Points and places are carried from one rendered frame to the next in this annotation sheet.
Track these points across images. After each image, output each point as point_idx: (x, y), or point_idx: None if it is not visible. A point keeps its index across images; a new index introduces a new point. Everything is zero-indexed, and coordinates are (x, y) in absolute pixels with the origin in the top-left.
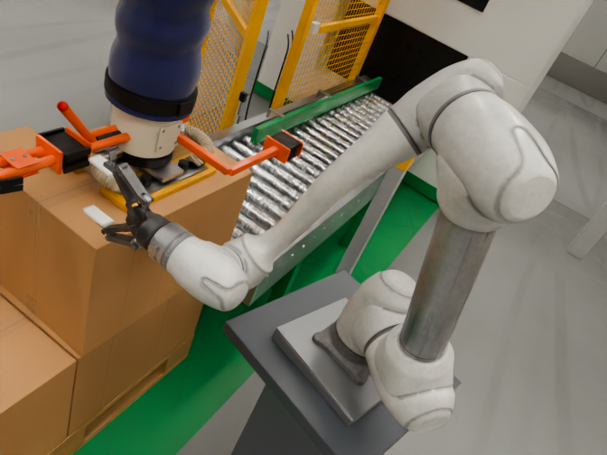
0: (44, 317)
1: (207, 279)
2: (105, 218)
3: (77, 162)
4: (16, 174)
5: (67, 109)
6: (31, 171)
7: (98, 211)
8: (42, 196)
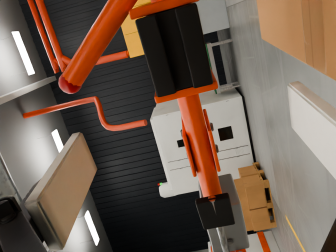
0: None
1: None
2: (327, 137)
3: (184, 49)
4: (207, 175)
5: (67, 82)
6: (203, 148)
7: (304, 113)
8: (306, 47)
